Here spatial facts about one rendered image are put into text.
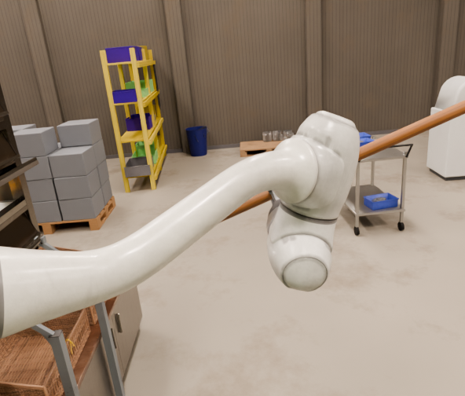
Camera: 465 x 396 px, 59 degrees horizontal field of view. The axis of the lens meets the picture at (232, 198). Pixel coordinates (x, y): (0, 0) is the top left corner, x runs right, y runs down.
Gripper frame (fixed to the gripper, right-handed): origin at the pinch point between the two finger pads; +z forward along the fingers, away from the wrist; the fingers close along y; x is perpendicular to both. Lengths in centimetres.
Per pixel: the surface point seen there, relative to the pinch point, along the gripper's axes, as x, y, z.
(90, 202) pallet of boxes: -222, 47, 371
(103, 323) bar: -115, 58, 85
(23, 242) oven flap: -157, 9, 130
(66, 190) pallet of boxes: -240, 21, 370
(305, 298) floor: -21, 163, 190
